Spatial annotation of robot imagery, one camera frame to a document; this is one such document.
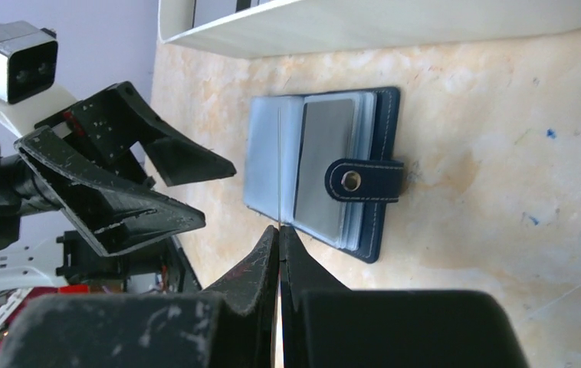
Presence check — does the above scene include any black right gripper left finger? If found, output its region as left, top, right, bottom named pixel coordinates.
left=0, top=226, right=279, bottom=367

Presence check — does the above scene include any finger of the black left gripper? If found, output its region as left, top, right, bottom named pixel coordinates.
left=15, top=127, right=205, bottom=257
left=36, top=81, right=236, bottom=186

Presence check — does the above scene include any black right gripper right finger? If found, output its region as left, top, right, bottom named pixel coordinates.
left=279, top=226, right=527, bottom=367

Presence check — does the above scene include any blue leather card holder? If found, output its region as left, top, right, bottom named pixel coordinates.
left=243, top=86, right=404, bottom=264

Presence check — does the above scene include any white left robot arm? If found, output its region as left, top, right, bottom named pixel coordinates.
left=0, top=82, right=236, bottom=291

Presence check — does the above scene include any grey card in holder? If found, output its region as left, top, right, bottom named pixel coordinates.
left=294, top=99, right=355, bottom=245

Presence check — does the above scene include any white oval plastic bin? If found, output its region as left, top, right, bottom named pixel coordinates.
left=158, top=1, right=581, bottom=59

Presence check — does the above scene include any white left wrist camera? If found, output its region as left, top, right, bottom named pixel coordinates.
left=0, top=21, right=58, bottom=104

